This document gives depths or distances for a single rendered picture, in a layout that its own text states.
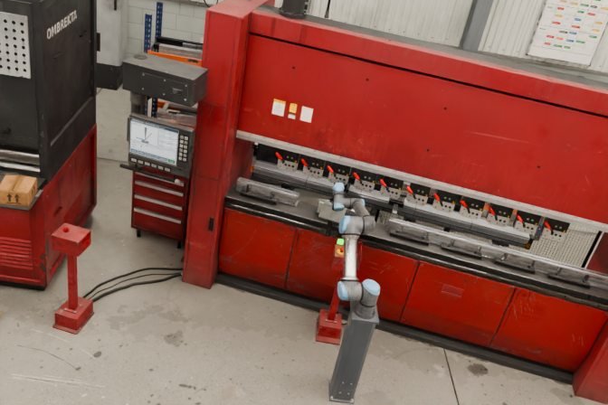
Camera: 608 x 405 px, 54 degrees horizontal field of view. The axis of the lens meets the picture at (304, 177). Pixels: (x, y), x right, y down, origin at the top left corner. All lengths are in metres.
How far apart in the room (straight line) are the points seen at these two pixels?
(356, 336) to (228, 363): 1.04
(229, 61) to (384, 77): 1.06
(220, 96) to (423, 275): 2.03
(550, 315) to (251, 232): 2.36
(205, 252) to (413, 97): 2.06
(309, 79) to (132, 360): 2.34
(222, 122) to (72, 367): 1.97
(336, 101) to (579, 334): 2.54
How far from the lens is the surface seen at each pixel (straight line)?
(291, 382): 4.52
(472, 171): 4.38
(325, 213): 4.44
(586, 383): 5.28
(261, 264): 4.93
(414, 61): 4.08
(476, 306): 4.87
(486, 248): 4.71
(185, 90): 3.91
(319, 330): 4.84
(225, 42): 4.11
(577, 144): 4.37
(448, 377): 4.95
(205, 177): 4.55
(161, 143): 4.11
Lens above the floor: 3.34
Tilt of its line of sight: 29 degrees down
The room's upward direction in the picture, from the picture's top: 11 degrees clockwise
